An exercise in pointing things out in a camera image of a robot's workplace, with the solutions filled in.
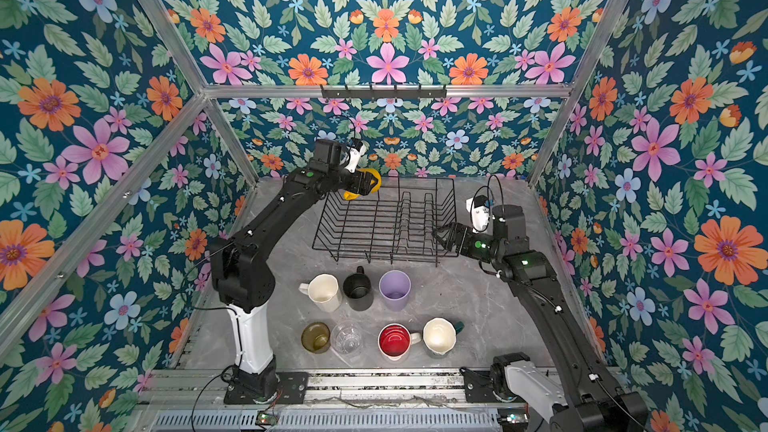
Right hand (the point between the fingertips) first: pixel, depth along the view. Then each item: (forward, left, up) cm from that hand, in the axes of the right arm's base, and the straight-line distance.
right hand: (443, 233), depth 73 cm
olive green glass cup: (-17, +35, -26) cm, 46 cm away
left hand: (+23, +20, +2) cm, 31 cm away
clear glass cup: (-17, +26, -26) cm, 41 cm away
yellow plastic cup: (+18, +26, -6) cm, 32 cm away
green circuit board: (-35, -16, -27) cm, 47 cm away
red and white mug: (-18, +13, -25) cm, 33 cm away
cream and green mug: (-17, +1, -24) cm, 29 cm away
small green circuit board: (-35, +43, -26) cm, 62 cm away
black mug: (-4, +24, -24) cm, 34 cm away
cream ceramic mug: (-5, +34, -21) cm, 40 cm away
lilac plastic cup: (-5, +13, -19) cm, 23 cm away
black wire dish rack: (+21, +13, -23) cm, 34 cm away
